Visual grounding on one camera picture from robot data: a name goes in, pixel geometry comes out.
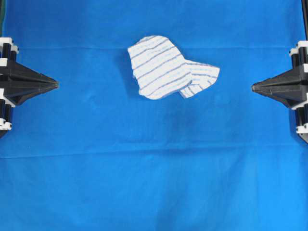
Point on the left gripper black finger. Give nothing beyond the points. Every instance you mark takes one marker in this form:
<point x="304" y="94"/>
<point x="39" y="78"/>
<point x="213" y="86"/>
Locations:
<point x="15" y="94"/>
<point x="13" y="69"/>

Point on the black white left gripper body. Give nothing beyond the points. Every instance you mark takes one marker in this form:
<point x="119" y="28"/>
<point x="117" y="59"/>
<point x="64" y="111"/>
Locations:
<point x="7" y="52"/>

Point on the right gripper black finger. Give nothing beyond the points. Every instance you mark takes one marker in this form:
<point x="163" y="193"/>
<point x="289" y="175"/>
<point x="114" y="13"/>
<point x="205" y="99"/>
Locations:
<point x="295" y="76"/>
<point x="288" y="95"/>

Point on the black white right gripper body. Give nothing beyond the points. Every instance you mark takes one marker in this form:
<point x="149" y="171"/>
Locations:
<point x="299" y="56"/>

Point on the white blue-striped towel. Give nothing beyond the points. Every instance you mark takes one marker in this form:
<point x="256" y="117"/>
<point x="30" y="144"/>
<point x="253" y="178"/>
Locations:
<point x="160" y="70"/>

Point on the blue table cloth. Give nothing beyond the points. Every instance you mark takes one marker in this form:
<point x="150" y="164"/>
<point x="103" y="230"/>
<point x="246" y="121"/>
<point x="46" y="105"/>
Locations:
<point x="94" y="155"/>

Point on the black frame post right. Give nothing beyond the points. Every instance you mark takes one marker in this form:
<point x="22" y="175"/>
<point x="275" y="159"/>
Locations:
<point x="305" y="16"/>

